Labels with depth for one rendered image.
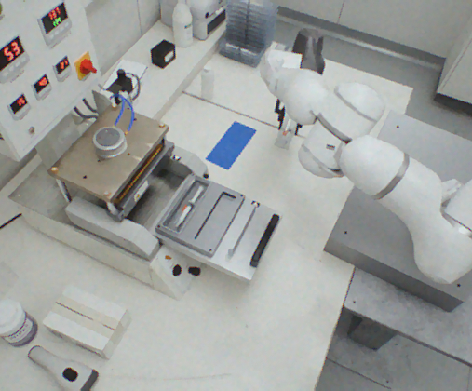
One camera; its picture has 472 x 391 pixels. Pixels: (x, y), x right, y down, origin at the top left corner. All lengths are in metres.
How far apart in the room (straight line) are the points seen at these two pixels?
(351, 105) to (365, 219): 0.49
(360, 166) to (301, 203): 0.65
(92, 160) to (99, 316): 0.41
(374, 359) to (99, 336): 1.32
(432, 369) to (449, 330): 0.81
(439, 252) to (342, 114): 0.33
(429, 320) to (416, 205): 0.60
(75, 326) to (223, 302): 0.41
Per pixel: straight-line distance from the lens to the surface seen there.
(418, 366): 2.20
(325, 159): 0.90
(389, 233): 1.30
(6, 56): 0.97
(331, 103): 0.91
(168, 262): 1.18
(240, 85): 1.82
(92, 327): 1.19
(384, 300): 1.37
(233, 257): 1.08
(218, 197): 1.14
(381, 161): 0.84
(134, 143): 1.12
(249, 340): 1.24
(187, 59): 1.87
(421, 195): 0.87
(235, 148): 1.57
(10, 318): 1.19
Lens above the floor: 1.94
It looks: 56 degrees down
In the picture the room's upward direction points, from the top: 6 degrees clockwise
